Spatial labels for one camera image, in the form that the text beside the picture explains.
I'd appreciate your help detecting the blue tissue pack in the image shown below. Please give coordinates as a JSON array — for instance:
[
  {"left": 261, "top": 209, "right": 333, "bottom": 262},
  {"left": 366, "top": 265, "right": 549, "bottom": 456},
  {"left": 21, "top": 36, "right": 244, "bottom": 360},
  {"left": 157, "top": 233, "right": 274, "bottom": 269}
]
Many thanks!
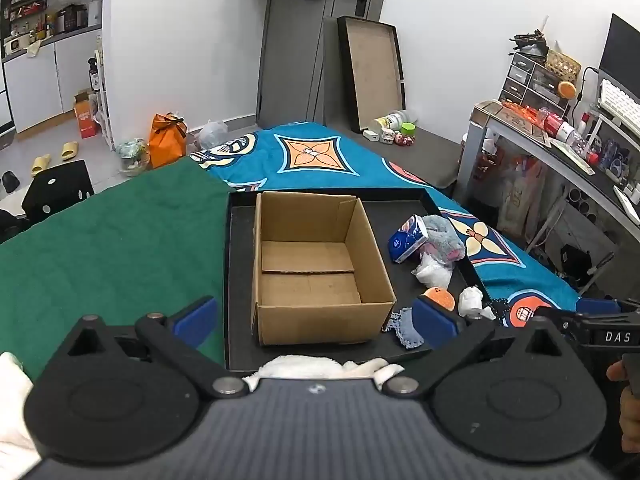
[{"left": 387, "top": 214, "right": 428, "bottom": 263}]

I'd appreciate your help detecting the white desk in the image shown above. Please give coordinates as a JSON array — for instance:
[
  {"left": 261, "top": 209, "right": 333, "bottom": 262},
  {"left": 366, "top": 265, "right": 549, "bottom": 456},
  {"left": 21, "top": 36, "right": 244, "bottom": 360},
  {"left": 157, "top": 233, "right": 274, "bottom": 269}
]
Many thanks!
[{"left": 454, "top": 100, "right": 639, "bottom": 240}]

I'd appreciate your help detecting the orange paper bag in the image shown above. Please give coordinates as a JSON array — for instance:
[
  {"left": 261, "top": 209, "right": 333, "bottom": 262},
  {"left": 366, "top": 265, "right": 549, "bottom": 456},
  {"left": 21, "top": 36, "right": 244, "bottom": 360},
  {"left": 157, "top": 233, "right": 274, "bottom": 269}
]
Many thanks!
[{"left": 148, "top": 113, "right": 188, "bottom": 169}]

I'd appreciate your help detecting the plush hamburger toy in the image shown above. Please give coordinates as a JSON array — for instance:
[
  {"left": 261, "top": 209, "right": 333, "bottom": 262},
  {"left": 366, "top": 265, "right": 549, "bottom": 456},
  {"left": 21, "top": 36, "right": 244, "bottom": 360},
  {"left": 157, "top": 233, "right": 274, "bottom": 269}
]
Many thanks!
[{"left": 422, "top": 287, "right": 456, "bottom": 312}]

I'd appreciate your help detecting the green cloth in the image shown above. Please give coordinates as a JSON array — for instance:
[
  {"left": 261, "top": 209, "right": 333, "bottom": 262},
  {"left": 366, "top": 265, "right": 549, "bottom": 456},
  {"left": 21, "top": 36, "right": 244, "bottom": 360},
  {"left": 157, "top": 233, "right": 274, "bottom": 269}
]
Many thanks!
[{"left": 1, "top": 159, "right": 231, "bottom": 379}]

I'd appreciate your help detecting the white plastic bag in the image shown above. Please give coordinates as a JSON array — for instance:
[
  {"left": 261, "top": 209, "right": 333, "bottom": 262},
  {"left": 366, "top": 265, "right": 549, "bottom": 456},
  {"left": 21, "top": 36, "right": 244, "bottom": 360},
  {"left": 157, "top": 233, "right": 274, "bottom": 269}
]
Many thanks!
[{"left": 198, "top": 120, "right": 229, "bottom": 150}]

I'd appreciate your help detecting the black stitched felt toy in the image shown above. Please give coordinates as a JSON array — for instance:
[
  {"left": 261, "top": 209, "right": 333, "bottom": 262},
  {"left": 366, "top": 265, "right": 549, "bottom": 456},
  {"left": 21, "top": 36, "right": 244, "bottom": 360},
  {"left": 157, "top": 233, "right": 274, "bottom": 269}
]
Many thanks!
[{"left": 487, "top": 298, "right": 511, "bottom": 326}]

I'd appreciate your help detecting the orange cardboard box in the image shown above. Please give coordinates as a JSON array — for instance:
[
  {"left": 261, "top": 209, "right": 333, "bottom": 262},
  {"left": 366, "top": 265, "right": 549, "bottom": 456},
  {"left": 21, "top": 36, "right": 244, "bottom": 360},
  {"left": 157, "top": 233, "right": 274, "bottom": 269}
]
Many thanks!
[{"left": 74, "top": 89, "right": 100, "bottom": 139}]

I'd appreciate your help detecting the black stool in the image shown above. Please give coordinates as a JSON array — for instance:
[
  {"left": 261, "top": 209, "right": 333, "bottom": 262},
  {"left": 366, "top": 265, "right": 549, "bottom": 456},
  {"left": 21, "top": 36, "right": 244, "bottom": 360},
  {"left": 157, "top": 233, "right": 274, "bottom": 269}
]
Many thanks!
[{"left": 22, "top": 174, "right": 94, "bottom": 223}]

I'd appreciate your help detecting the grey fluffy plush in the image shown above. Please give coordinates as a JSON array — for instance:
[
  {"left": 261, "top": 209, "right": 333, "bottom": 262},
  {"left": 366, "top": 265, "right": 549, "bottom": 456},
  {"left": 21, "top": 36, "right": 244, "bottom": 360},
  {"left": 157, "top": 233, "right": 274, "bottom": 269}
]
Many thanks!
[{"left": 419, "top": 214, "right": 466, "bottom": 266}]

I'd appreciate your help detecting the person's hand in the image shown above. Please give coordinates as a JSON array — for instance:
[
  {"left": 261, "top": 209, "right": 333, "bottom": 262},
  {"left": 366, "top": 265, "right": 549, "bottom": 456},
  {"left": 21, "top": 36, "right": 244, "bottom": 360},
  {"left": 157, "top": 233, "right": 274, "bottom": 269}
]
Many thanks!
[{"left": 606, "top": 361, "right": 640, "bottom": 454}]

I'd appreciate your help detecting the yellow slipper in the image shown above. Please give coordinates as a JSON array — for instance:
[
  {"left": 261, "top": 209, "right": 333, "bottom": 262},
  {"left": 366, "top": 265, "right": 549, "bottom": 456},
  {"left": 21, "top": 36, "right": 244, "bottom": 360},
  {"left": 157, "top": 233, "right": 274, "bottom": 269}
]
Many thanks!
[
  {"left": 30, "top": 154, "right": 51, "bottom": 178},
  {"left": 61, "top": 141, "right": 79, "bottom": 162}
]

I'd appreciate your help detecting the white towel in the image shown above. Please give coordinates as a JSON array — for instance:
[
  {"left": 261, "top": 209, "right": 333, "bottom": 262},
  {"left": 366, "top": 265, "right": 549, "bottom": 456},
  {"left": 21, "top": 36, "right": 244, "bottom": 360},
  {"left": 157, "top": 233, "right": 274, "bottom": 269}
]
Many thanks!
[{"left": 243, "top": 356, "right": 404, "bottom": 391}]

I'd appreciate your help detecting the blue patterned blanket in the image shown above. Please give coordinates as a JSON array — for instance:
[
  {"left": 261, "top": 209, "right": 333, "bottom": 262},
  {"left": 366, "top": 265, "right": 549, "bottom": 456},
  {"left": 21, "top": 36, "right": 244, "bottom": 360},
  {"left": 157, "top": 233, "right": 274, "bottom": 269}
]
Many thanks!
[{"left": 190, "top": 122, "right": 579, "bottom": 327}]

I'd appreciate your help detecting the white stuffing bag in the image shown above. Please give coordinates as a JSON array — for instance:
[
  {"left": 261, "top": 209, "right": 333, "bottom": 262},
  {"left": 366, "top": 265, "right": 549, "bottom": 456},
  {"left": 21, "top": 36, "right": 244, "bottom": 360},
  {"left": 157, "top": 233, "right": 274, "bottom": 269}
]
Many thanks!
[{"left": 412, "top": 254, "right": 454, "bottom": 289}]

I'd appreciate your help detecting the black framed board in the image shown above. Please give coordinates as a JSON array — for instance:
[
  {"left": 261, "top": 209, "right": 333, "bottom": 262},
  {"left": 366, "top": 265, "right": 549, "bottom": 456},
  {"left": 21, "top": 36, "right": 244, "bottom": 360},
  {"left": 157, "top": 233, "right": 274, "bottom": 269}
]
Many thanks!
[{"left": 336, "top": 16, "right": 406, "bottom": 133}]

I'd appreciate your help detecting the grey door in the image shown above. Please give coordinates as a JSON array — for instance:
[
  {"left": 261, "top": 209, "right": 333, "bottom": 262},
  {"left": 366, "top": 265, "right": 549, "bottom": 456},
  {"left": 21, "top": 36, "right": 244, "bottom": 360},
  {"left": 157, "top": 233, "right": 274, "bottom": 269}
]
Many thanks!
[{"left": 256, "top": 0, "right": 383, "bottom": 129}]

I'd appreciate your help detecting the blue knitted cloth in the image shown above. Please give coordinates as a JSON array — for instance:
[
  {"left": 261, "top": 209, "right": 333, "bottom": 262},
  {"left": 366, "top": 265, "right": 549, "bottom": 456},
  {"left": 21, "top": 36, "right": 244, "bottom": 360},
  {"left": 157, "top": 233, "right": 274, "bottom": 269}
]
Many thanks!
[{"left": 383, "top": 308, "right": 424, "bottom": 350}]

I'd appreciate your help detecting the black shallow tray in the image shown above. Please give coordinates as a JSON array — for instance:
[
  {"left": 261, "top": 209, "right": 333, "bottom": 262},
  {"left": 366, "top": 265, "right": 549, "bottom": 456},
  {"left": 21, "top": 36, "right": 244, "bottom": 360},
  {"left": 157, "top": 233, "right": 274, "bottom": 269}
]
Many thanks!
[{"left": 222, "top": 186, "right": 494, "bottom": 373}]

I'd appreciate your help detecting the brown cardboard box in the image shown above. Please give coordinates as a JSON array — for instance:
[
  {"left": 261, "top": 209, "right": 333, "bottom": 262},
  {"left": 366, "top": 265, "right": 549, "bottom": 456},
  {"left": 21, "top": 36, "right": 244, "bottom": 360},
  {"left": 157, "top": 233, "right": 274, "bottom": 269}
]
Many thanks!
[{"left": 252, "top": 192, "right": 396, "bottom": 346}]

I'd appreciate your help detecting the small white soft roll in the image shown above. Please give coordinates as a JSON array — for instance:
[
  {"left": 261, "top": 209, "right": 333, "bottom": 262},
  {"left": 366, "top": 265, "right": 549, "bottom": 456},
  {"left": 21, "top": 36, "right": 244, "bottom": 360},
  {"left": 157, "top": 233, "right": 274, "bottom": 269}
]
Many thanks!
[{"left": 458, "top": 286, "right": 496, "bottom": 321}]

